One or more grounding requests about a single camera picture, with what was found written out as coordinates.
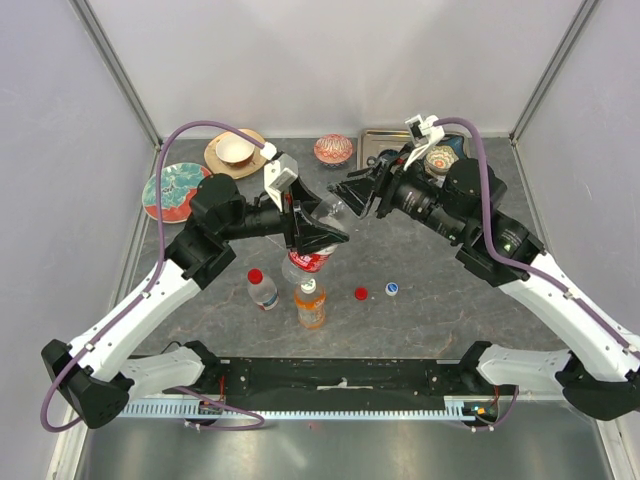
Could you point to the left aluminium frame post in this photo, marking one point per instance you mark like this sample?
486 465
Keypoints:
106 50

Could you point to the blue ceramic cup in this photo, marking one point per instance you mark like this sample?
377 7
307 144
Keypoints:
387 153

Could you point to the slotted cable duct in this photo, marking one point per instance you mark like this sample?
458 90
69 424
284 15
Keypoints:
183 407

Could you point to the aluminium frame post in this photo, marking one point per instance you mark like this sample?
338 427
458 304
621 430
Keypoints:
106 50
561 53

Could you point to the blue white Pocari cap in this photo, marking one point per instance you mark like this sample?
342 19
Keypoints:
391 288

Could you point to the blue star-shaped dish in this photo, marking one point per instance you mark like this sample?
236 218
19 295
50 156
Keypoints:
457 142

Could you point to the patterned flower bowl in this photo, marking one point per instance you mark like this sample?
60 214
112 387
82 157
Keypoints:
439 160

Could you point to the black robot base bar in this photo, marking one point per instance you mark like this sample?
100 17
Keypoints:
342 383

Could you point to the right aluminium frame post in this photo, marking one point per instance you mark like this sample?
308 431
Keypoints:
561 53

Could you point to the steel tray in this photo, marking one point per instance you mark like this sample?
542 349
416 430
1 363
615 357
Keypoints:
373 141

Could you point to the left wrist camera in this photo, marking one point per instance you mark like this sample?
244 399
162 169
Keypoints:
279 172

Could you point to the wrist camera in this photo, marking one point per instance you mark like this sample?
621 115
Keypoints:
279 172
425 133

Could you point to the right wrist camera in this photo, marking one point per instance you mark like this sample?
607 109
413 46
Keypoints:
425 133

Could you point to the red patterned bowl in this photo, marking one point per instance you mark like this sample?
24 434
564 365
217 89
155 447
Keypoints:
333 150

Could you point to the orange juice bottle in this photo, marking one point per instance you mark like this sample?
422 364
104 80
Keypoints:
310 298

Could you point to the tan saucer plate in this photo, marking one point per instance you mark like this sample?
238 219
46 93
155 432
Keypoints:
217 167

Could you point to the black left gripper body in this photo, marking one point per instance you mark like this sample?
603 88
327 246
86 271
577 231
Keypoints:
289 210

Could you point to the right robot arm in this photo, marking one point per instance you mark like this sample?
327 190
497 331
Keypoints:
598 371

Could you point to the red white tea cup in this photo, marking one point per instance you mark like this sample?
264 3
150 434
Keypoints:
234 151

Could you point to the tall red-cap clear bottle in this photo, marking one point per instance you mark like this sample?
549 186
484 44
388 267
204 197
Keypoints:
299 267

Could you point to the red bottle cap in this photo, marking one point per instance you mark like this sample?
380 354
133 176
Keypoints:
361 293

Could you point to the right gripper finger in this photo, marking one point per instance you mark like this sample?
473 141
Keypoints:
357 194
373 173

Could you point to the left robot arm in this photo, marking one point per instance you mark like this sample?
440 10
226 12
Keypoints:
95 372

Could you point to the small red-cap clear bottle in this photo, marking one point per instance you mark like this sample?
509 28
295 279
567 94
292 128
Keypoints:
262 290

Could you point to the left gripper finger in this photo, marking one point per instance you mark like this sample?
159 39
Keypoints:
304 195
326 226

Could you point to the red teal floral plate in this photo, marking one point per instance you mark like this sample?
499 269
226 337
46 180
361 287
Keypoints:
179 183

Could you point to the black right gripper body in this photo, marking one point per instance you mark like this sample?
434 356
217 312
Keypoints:
387 203

